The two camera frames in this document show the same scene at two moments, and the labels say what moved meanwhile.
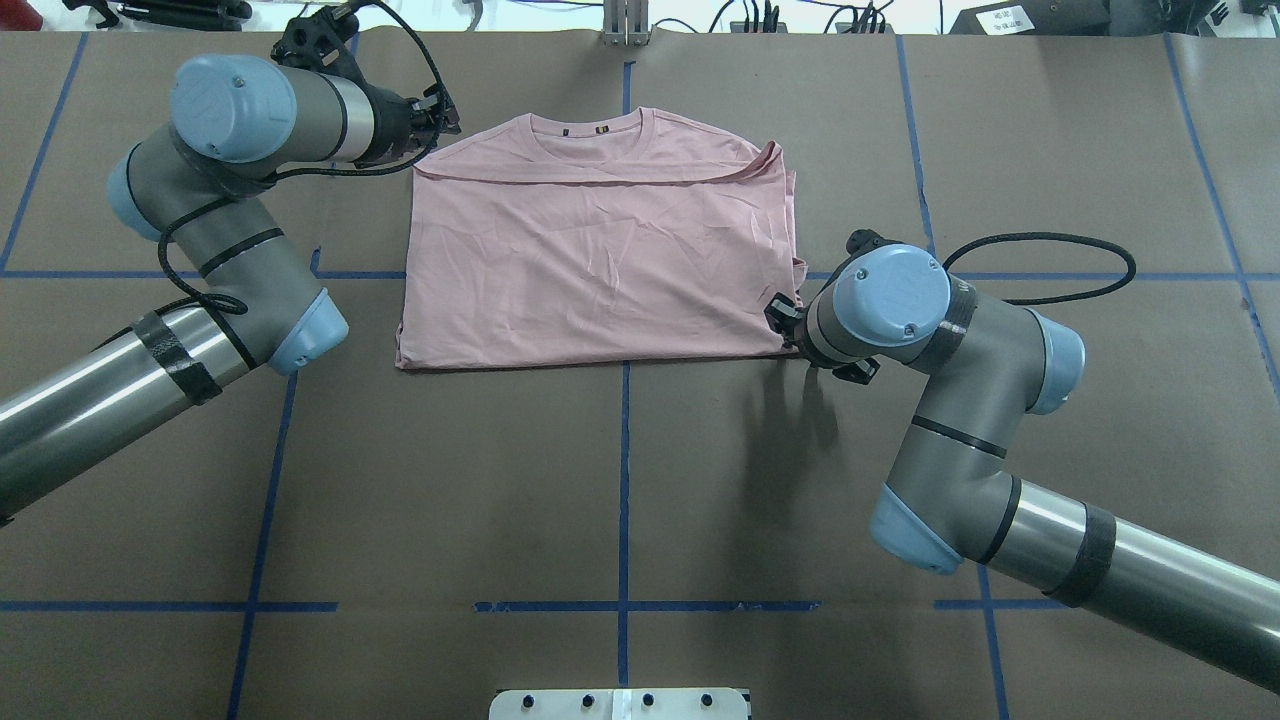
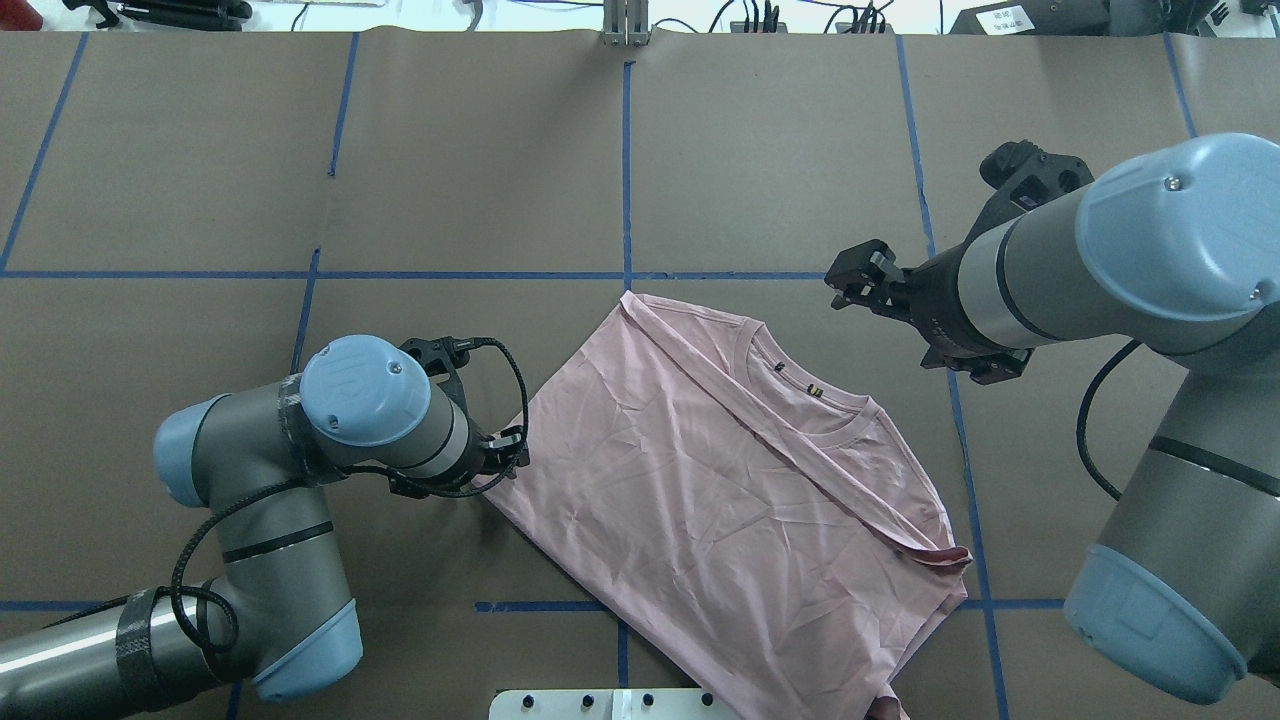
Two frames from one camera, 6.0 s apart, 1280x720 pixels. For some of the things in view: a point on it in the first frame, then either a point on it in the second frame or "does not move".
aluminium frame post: x=626 y=23 does not move
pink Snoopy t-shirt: x=595 y=236 -> x=767 y=526
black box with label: x=1035 y=18 does not move
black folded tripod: x=170 y=14 does not move
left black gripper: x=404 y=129 -> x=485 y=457
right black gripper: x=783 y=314 -> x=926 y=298
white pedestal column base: x=619 y=704 does not move
